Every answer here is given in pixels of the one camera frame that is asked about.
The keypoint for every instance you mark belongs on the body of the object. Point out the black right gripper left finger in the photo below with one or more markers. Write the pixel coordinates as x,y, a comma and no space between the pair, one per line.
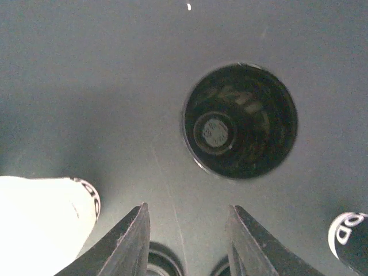
122,251

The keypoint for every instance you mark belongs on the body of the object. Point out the black paper cup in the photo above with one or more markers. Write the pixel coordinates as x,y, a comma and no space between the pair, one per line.
239,122

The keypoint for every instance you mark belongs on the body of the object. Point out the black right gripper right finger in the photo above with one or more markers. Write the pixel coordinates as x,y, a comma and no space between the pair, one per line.
253,250

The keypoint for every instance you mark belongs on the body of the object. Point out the black cup lid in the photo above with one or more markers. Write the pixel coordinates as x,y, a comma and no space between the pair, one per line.
163,261

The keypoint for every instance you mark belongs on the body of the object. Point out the tall stack of paper cups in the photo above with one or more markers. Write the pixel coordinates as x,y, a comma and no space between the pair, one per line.
347,240

